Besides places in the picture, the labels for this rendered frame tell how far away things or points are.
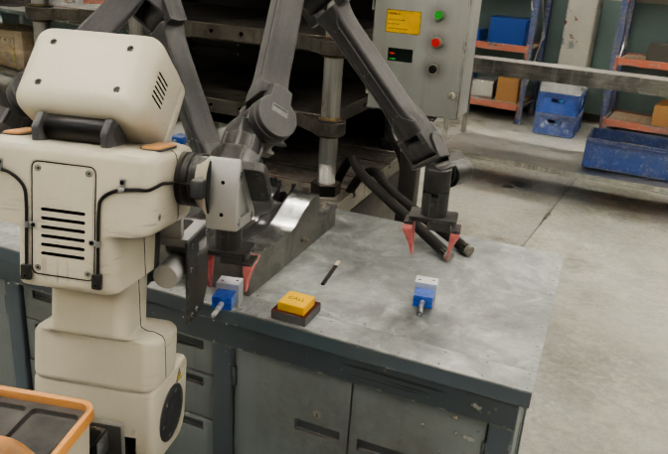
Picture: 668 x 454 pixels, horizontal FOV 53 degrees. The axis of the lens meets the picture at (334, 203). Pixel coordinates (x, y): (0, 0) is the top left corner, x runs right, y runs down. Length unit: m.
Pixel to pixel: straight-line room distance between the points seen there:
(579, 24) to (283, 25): 6.51
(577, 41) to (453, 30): 5.60
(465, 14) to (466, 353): 1.08
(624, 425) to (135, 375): 1.98
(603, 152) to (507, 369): 3.77
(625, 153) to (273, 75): 4.03
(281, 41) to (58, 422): 0.71
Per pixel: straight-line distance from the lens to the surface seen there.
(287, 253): 1.67
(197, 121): 1.43
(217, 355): 1.62
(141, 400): 1.23
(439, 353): 1.38
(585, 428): 2.71
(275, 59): 1.22
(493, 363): 1.39
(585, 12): 7.65
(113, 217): 1.03
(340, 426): 1.58
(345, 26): 1.40
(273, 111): 1.12
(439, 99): 2.14
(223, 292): 1.46
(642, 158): 5.04
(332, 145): 2.16
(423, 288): 1.53
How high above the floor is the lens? 1.52
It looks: 20 degrees down
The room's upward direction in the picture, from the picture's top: 4 degrees clockwise
